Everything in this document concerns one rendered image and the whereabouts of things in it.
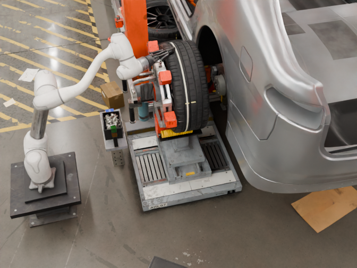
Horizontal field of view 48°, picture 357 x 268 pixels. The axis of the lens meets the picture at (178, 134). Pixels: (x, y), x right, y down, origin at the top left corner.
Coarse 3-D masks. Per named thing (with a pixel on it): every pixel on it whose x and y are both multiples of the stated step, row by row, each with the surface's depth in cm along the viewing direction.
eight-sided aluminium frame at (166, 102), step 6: (150, 66) 309; (156, 66) 273; (162, 66) 273; (156, 72) 273; (162, 90) 271; (168, 90) 272; (162, 96) 271; (168, 96) 272; (162, 102) 271; (168, 102) 272; (156, 108) 318; (162, 108) 278; (168, 108) 278; (156, 114) 316; (162, 114) 314; (162, 126) 294
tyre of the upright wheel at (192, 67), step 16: (160, 48) 291; (176, 48) 277; (192, 48) 277; (176, 64) 269; (192, 64) 270; (176, 80) 267; (192, 80) 268; (176, 96) 268; (192, 96) 270; (208, 96) 273; (176, 112) 274; (192, 112) 275; (208, 112) 279; (176, 128) 287; (192, 128) 291
